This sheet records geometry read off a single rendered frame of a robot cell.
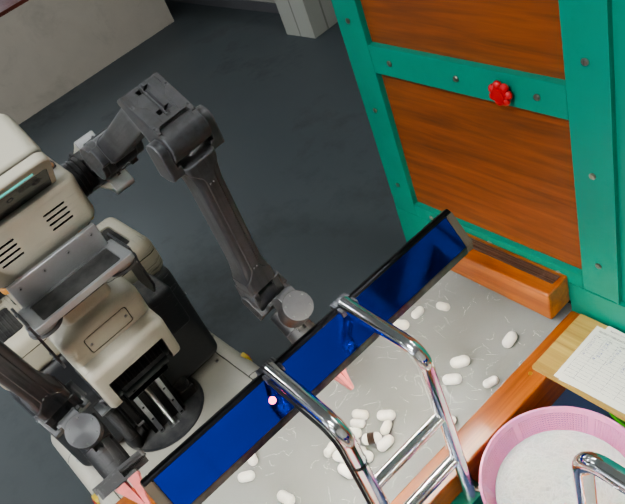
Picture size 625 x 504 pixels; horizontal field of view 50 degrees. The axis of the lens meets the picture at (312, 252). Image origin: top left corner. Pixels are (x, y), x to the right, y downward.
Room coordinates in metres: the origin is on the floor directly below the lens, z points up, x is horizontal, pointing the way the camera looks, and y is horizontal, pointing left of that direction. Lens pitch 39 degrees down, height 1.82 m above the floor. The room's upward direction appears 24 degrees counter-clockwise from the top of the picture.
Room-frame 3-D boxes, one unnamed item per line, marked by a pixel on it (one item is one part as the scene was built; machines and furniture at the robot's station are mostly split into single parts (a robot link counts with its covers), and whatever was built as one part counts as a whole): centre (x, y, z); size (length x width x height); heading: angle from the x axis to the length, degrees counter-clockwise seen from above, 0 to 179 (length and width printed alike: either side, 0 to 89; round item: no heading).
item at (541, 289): (0.94, -0.32, 0.83); 0.30 x 0.06 x 0.07; 25
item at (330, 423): (0.63, 0.02, 0.90); 0.20 x 0.19 x 0.45; 115
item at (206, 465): (0.70, 0.05, 1.08); 0.62 x 0.08 x 0.07; 115
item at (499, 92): (0.88, -0.37, 1.24); 0.04 x 0.02 x 0.05; 25
